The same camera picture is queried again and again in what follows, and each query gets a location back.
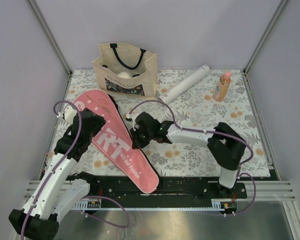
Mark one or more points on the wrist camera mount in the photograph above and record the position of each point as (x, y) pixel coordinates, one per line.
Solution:
(131, 117)
(68, 114)

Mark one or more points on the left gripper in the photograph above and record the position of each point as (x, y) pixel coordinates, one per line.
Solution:
(98, 122)

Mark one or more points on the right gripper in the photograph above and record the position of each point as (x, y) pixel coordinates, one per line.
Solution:
(137, 143)

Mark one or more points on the peach lotion bottle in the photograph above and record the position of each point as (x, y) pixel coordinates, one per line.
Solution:
(222, 86)

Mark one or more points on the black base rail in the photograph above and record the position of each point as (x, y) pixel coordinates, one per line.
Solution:
(172, 192)

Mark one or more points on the beige canvas tote bag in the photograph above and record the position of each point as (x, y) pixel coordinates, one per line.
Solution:
(126, 69)

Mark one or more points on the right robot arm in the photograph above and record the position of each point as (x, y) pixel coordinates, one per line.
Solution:
(225, 145)

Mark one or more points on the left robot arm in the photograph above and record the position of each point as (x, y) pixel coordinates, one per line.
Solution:
(41, 215)

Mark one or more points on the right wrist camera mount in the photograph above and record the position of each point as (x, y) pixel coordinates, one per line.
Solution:
(131, 117)

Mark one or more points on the pink racket cover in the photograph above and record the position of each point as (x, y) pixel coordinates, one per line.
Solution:
(115, 142)

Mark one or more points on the white shuttlecock tube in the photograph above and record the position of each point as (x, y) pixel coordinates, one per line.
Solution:
(184, 85)

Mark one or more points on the white item inside bag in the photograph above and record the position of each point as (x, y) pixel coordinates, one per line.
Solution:
(124, 75)

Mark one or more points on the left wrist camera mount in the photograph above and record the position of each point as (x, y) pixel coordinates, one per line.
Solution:
(68, 114)

